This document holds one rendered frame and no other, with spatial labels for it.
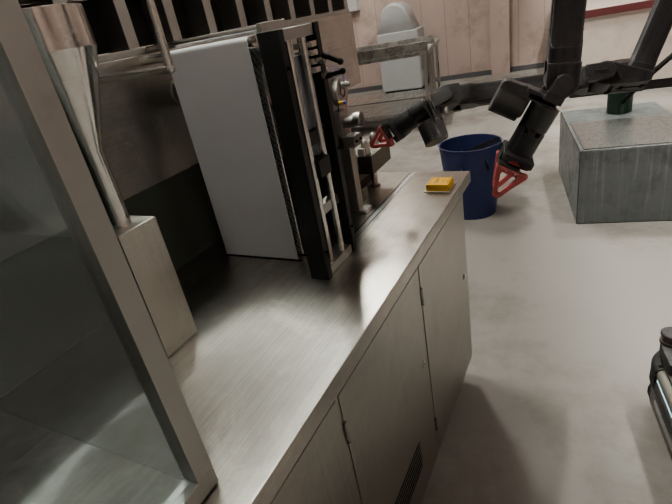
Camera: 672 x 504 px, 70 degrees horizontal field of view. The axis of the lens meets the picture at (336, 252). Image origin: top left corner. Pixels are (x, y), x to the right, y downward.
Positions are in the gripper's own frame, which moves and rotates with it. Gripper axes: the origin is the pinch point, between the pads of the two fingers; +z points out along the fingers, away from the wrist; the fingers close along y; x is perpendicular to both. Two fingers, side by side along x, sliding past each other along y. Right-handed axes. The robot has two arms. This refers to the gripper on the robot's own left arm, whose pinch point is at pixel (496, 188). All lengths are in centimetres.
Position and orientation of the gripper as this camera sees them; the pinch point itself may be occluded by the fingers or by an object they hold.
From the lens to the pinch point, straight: 111.8
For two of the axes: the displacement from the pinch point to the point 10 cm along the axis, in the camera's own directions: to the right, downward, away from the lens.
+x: 9.1, 4.2, -0.7
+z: -3.2, 7.8, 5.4
